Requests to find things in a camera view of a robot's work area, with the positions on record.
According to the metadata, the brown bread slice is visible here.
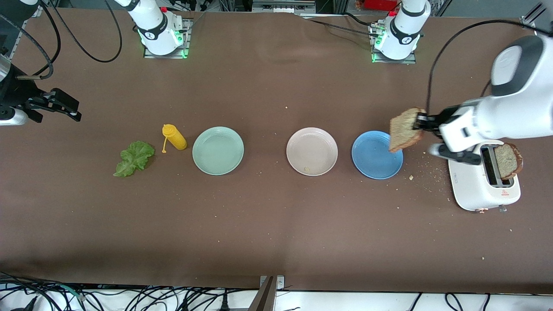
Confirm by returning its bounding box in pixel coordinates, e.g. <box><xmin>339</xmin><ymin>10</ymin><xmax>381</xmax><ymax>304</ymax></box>
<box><xmin>494</xmin><ymin>143</ymin><xmax>524</xmax><ymax>181</ymax></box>
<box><xmin>388</xmin><ymin>107</ymin><xmax>426</xmax><ymax>153</ymax></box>

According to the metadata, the yellow squeeze sauce bottle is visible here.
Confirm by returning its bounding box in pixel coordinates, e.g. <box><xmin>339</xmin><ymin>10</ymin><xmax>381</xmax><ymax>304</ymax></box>
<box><xmin>162</xmin><ymin>124</ymin><xmax>188</xmax><ymax>154</ymax></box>

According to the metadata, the blue round plate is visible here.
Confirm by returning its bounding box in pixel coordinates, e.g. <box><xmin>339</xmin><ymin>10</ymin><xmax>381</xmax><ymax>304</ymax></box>
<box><xmin>351</xmin><ymin>130</ymin><xmax>404</xmax><ymax>180</ymax></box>

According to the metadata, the beige round plate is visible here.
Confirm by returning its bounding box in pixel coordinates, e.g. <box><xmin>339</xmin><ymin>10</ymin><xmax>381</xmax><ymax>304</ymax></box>
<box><xmin>286</xmin><ymin>127</ymin><xmax>339</xmax><ymax>176</ymax></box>

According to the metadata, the mint green round plate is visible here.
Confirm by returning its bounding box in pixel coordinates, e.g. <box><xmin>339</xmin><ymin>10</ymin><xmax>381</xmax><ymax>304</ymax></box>
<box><xmin>192</xmin><ymin>126</ymin><xmax>245</xmax><ymax>176</ymax></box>

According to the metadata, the white two-slot toaster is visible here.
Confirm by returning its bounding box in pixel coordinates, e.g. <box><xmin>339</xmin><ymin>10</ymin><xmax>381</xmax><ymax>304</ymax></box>
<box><xmin>448</xmin><ymin>139</ymin><xmax>521</xmax><ymax>213</ymax></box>

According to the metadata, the green lettuce leaf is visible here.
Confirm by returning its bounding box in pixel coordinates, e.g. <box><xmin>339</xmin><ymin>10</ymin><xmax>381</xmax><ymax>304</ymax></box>
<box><xmin>113</xmin><ymin>140</ymin><xmax>156</xmax><ymax>178</ymax></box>

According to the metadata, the red box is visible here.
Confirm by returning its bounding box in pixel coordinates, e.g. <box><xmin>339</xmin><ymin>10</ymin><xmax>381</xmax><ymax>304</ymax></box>
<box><xmin>362</xmin><ymin>0</ymin><xmax>400</xmax><ymax>11</ymax></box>

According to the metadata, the grey power strip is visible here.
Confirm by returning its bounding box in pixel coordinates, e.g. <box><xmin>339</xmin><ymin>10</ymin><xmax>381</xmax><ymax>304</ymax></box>
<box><xmin>252</xmin><ymin>0</ymin><xmax>317</xmax><ymax>14</ymax></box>

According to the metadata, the dark grey metal beam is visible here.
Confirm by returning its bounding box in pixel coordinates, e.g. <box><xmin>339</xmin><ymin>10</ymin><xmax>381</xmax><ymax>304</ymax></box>
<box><xmin>248</xmin><ymin>276</ymin><xmax>277</xmax><ymax>311</ymax></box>

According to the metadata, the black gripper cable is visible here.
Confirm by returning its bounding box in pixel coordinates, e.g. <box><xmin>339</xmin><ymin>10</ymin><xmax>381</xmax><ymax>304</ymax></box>
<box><xmin>426</xmin><ymin>19</ymin><xmax>553</xmax><ymax>114</ymax></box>
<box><xmin>0</xmin><ymin>0</ymin><xmax>123</xmax><ymax>81</ymax></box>

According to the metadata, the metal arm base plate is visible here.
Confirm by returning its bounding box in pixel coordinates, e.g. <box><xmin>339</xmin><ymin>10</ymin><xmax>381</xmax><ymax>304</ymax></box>
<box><xmin>143</xmin><ymin>17</ymin><xmax>191</xmax><ymax>59</ymax></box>
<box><xmin>371</xmin><ymin>24</ymin><xmax>417</xmax><ymax>64</ymax></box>

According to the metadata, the black table cable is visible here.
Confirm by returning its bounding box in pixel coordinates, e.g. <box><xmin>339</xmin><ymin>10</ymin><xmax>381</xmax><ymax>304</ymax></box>
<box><xmin>298</xmin><ymin>15</ymin><xmax>381</xmax><ymax>37</ymax></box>
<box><xmin>343</xmin><ymin>11</ymin><xmax>391</xmax><ymax>27</ymax></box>

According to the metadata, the aluminium frame profile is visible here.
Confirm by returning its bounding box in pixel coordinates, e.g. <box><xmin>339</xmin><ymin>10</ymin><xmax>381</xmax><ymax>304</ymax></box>
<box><xmin>521</xmin><ymin>2</ymin><xmax>553</xmax><ymax>35</ymax></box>

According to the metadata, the teal floor cable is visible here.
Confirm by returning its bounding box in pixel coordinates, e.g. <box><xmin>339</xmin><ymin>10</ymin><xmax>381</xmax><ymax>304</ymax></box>
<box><xmin>54</xmin><ymin>284</ymin><xmax>89</xmax><ymax>301</ymax></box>

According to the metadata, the small metal table bracket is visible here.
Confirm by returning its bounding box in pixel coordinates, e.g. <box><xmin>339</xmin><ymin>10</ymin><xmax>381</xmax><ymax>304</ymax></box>
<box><xmin>259</xmin><ymin>275</ymin><xmax>285</xmax><ymax>291</ymax></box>

